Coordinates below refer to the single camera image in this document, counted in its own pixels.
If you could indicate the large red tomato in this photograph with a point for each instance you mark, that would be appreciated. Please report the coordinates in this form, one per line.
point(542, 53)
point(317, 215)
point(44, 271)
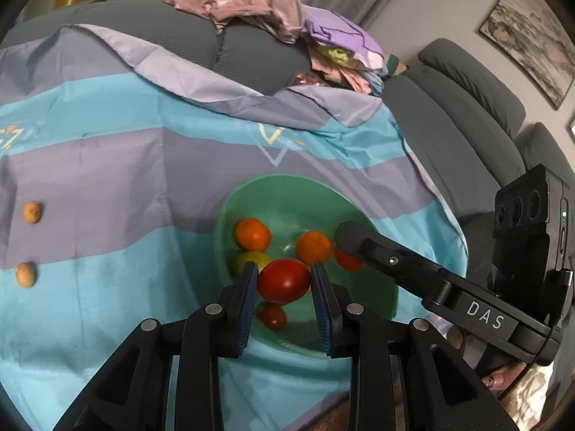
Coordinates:
point(284, 281)

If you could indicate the green lime upper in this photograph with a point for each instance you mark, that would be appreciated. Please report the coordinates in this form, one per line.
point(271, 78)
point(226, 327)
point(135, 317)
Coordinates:
point(261, 260)

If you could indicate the blue grey striped cloth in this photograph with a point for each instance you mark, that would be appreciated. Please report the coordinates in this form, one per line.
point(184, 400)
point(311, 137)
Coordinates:
point(131, 151)

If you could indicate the pile of clothes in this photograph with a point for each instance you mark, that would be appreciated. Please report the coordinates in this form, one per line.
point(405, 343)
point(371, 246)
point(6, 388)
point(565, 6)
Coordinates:
point(341, 52)

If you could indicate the small red tomato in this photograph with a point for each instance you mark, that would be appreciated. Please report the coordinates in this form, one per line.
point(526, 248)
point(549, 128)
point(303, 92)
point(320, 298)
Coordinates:
point(271, 316)

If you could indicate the large orange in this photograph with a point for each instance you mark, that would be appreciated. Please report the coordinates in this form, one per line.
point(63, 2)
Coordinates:
point(313, 246)

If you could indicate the framed landscape painting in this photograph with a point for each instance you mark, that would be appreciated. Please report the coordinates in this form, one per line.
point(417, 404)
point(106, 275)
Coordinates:
point(529, 33)

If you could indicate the tan kiwi upper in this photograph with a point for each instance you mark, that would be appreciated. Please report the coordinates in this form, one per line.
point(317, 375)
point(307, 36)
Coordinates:
point(32, 212)

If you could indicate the grey sofa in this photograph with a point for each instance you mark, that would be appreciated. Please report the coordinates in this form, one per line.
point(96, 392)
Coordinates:
point(464, 125)

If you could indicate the brown kiwi lower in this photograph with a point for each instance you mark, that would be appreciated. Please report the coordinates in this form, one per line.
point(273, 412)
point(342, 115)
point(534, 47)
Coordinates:
point(25, 274)

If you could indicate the green plastic bowl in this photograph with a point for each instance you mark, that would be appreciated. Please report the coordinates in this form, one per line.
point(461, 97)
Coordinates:
point(289, 205)

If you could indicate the person's hand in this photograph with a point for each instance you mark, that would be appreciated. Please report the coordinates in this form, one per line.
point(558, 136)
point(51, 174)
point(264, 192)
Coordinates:
point(471, 350)

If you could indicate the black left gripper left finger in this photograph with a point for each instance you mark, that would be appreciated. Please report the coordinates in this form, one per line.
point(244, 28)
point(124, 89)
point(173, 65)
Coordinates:
point(163, 370)

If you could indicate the black camera box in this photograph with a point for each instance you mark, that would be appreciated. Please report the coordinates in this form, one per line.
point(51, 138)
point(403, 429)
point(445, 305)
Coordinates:
point(532, 246)

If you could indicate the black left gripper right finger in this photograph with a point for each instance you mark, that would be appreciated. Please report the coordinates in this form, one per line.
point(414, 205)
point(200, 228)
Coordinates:
point(403, 376)

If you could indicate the red tomato near orange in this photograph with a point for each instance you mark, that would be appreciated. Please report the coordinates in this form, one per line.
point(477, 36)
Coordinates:
point(347, 261)

